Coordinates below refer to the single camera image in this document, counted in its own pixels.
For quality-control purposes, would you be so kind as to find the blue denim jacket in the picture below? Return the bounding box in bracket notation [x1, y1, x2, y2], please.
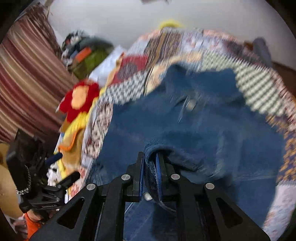
[88, 65, 285, 240]

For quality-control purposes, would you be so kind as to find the orange sleeve forearm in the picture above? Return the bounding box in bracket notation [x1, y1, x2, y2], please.
[24, 213, 42, 240]

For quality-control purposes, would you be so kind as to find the pile of folded clothes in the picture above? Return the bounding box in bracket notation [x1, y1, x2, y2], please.
[61, 30, 114, 79]

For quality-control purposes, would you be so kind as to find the person's left hand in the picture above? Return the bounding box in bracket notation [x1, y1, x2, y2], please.
[27, 209, 50, 223]

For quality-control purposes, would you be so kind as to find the red yellow plush blanket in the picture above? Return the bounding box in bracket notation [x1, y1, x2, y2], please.
[57, 79, 100, 123]

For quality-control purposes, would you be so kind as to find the striped maroon curtain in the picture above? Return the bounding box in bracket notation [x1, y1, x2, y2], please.
[1, 4, 78, 143]

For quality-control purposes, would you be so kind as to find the patchwork patterned bedspread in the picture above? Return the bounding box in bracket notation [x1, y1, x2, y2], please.
[58, 28, 295, 240]

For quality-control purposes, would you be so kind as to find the purple grey bag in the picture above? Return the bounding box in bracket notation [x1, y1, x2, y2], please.
[252, 38, 273, 68]

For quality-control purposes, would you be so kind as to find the yellow pillow behind bed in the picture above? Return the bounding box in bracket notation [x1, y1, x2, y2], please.
[158, 20, 183, 29]

